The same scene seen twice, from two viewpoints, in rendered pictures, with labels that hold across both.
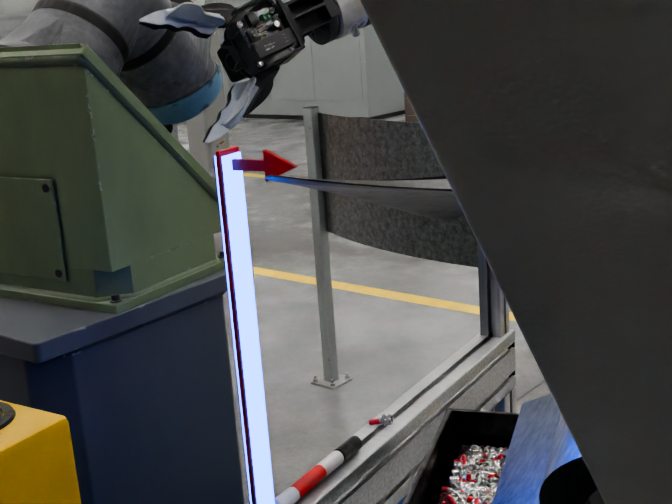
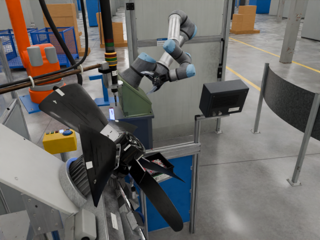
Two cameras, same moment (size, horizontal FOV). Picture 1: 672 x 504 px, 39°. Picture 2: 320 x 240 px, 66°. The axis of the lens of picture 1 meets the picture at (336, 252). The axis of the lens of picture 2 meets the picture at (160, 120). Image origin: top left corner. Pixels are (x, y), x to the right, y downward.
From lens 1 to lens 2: 1.05 m
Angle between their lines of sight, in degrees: 40
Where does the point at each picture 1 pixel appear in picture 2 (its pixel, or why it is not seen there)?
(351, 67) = not seen: outside the picture
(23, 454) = (67, 139)
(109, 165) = (125, 96)
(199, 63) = not seen: hidden behind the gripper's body
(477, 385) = (182, 150)
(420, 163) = (278, 88)
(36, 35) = (125, 72)
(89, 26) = (134, 71)
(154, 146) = (135, 94)
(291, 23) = (159, 79)
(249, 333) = not seen: hidden behind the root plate
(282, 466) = (225, 146)
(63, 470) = (73, 141)
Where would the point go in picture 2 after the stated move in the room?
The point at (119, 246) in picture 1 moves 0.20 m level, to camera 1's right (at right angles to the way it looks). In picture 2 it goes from (125, 108) to (147, 116)
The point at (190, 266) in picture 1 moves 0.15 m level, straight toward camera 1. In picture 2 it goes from (141, 113) to (127, 122)
